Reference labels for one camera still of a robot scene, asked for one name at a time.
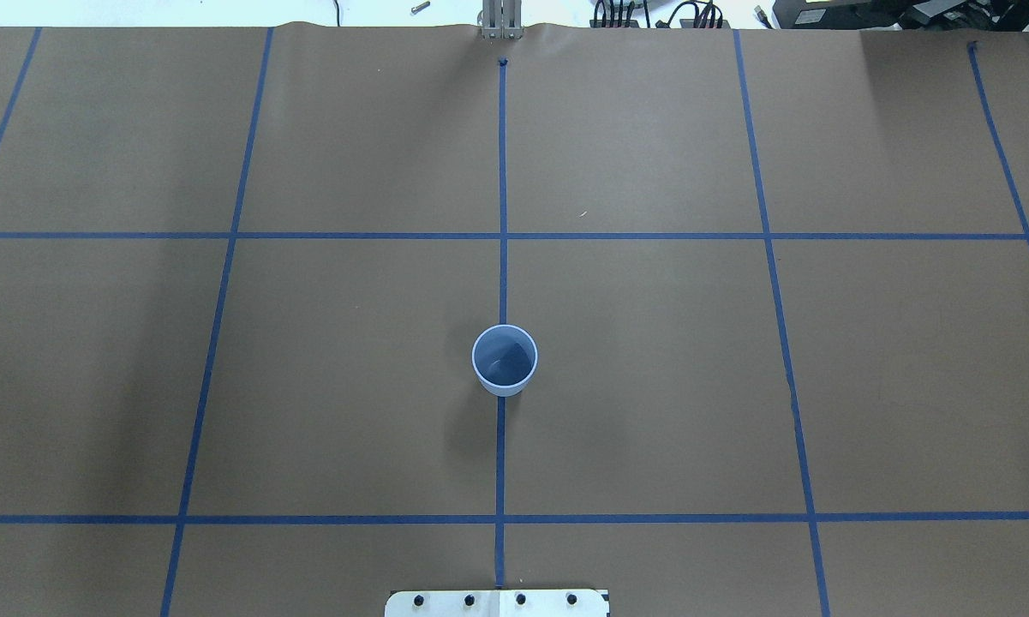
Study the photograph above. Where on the blue plastic cup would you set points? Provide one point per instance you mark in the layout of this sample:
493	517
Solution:
504	358

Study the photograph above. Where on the aluminium frame post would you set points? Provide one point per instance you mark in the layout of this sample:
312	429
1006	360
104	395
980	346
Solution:
501	19

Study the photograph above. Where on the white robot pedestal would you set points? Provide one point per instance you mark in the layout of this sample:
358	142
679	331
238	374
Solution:
524	602

